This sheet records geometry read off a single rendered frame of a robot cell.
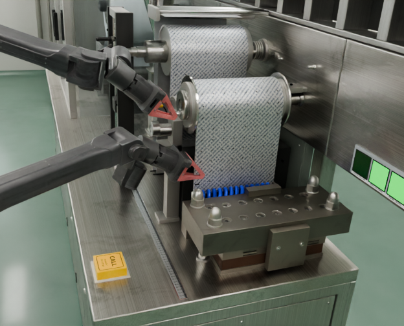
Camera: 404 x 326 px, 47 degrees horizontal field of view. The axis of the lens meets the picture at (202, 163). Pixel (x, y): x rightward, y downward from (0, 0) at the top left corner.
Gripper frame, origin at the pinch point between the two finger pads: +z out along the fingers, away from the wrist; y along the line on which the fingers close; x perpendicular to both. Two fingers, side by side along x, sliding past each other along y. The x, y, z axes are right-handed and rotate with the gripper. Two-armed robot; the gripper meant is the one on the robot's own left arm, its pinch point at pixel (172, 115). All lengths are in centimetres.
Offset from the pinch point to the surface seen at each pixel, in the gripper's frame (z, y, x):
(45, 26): 37, -551, -48
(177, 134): 5.2, -1.5, -3.4
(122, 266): 6.1, 17.8, -34.0
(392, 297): 183, -37, -8
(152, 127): -1.1, -2.4, -5.9
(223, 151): 14.7, 6.1, 1.2
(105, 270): 2.9, 18.1, -36.6
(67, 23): -17, -97, -3
